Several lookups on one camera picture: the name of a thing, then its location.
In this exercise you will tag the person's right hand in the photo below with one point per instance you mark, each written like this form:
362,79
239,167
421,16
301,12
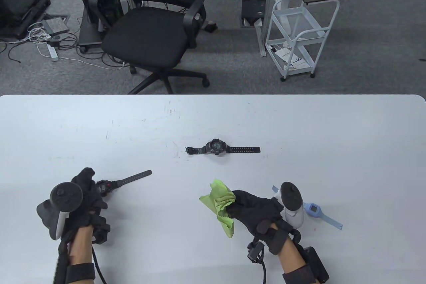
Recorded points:
256,210

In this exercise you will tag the person's left hand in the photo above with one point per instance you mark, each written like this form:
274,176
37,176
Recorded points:
90,204

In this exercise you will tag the green cleaning cloth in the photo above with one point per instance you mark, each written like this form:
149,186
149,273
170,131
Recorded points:
221,202

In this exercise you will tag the black watch with red face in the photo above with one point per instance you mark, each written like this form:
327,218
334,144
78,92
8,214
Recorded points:
133,177

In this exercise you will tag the light blue watch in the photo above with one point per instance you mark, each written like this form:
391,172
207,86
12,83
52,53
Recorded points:
314,209

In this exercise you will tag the black watch with grey face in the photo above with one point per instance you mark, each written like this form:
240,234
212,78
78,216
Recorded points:
216,146

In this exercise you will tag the black forearm band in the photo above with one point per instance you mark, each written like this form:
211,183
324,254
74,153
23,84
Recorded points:
299,275
80,274

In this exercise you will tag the person's left forearm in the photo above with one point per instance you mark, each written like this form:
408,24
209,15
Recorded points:
81,247

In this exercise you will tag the person's right forearm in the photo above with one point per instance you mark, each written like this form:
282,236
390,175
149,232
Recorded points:
293,254

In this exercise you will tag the black glove sensor box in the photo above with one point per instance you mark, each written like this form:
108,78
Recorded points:
100,230
255,251

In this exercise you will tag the white power strip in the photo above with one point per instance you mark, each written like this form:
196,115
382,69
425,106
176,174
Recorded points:
53,53

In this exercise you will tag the white paper booklet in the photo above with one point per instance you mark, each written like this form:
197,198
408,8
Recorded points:
289,59

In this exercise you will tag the black power adapter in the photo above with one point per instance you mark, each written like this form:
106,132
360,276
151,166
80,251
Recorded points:
55,43

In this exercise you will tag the black computer cart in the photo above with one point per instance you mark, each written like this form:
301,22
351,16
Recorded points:
90,32

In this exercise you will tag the white metal stand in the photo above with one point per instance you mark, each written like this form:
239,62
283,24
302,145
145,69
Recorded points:
260,37

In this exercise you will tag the black mesh office chair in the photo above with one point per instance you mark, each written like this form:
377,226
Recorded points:
146,37

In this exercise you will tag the grey floor plate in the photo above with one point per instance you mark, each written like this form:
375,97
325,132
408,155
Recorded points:
55,24

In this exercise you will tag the small black floor device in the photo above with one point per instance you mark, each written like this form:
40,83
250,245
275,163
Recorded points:
210,27

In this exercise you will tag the black open floor hatch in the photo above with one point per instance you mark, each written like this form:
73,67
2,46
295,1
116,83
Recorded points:
253,7

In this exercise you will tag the black wrist camera unit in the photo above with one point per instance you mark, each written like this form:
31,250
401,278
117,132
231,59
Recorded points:
316,264
60,270

